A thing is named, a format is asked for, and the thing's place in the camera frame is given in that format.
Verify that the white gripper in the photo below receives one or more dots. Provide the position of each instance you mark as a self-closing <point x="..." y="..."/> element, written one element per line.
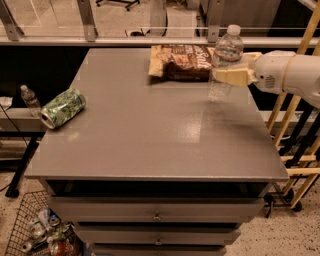
<point x="269" y="72"/>

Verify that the clear plastic water bottle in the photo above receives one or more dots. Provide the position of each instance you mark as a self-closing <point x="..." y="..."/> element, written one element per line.
<point x="228" y="51"/>

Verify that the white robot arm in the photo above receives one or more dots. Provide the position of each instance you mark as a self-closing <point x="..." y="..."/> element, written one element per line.
<point x="302" y="77"/>

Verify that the brown chip bag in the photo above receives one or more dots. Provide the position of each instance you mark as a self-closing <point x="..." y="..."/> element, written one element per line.
<point x="181" y="62"/>

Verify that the small background water bottle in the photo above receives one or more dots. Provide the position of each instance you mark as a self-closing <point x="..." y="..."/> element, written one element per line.
<point x="31" y="100"/>

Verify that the grey drawer cabinet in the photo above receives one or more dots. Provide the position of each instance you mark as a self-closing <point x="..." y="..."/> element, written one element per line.
<point x="152" y="168"/>

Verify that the green soda can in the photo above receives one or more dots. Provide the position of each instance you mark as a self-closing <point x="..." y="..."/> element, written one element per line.
<point x="62" y="108"/>

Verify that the metal railing with posts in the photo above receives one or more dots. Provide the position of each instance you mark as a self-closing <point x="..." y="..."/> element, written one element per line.
<point x="265" y="23"/>

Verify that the cans in basket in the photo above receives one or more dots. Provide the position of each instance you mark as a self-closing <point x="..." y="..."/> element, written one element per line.
<point x="46" y="228"/>

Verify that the yellow wheeled cart frame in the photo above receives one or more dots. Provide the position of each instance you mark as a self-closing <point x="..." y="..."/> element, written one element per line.
<point x="298" y="164"/>

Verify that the wire basket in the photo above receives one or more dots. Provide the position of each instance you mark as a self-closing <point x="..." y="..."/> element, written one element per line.
<point x="31" y="203"/>

